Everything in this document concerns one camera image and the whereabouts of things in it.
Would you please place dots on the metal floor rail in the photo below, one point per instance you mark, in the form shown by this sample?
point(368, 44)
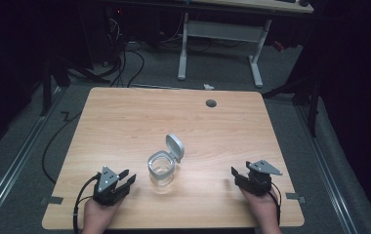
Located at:
point(17, 162)
point(328, 172)

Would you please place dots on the person's left hand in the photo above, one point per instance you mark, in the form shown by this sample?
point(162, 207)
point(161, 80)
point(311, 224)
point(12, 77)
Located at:
point(97, 216)

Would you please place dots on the white paper scrap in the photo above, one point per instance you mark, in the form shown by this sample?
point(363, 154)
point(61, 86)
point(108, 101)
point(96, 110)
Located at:
point(208, 86)

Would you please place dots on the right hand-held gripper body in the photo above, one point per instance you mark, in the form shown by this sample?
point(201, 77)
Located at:
point(258, 182)

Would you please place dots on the black metal stand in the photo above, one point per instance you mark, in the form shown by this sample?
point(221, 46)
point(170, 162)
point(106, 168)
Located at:
point(47, 91)
point(313, 104)

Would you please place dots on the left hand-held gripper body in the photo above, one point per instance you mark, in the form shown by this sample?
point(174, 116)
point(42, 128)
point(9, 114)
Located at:
point(106, 191)

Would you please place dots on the clear glass jar grey lid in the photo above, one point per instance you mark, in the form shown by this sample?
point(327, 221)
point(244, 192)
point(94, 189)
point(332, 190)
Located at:
point(162, 167)

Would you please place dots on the small dark desk object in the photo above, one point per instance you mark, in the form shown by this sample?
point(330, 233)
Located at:
point(304, 2)

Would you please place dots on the grey tape piece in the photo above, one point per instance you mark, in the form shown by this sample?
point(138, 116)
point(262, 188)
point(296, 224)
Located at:
point(55, 200)
point(295, 196)

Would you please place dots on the white-framed wooden desk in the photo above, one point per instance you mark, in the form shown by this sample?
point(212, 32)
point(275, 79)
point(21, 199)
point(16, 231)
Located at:
point(222, 32)

